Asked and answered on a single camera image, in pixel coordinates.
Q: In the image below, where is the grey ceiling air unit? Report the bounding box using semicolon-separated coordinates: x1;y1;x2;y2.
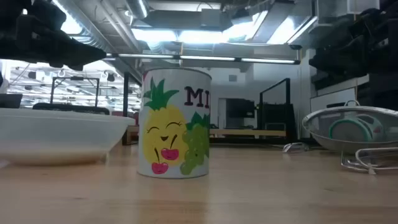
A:
200;8;225;30

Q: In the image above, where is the wooden shelf black metal frame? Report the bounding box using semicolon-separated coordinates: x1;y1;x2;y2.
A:
122;72;295;146

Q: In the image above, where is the mixed vegetables can green rim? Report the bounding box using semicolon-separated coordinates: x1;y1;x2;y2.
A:
328;114;385;143

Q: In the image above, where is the long linear light bar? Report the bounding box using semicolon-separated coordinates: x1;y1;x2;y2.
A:
102;52;301;65

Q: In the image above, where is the black background rig frame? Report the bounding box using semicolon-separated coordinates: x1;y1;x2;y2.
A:
50;77;100;108

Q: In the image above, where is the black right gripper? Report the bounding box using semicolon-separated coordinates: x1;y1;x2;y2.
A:
309;7;389;91

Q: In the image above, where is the black boxy object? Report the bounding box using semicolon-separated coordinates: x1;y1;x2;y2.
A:
0;93;23;110

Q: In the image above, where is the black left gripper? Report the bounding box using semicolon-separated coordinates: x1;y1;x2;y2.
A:
0;15;107;72

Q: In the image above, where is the black aluminium table frame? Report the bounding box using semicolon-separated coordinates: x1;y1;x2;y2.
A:
210;136;312;147

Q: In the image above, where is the white bowl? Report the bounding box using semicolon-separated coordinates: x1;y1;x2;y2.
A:
0;107;137;166

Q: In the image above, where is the mixed fruit can pineapple face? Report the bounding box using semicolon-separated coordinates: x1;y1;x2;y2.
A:
137;67;213;180

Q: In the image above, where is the silver round ceiling duct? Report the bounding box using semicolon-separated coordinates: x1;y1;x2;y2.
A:
124;0;149;20

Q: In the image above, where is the black monitor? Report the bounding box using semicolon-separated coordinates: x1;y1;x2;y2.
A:
226;98;256;119

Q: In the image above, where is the large metal mesh strainer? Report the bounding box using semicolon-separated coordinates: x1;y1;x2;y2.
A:
282;99;398;155

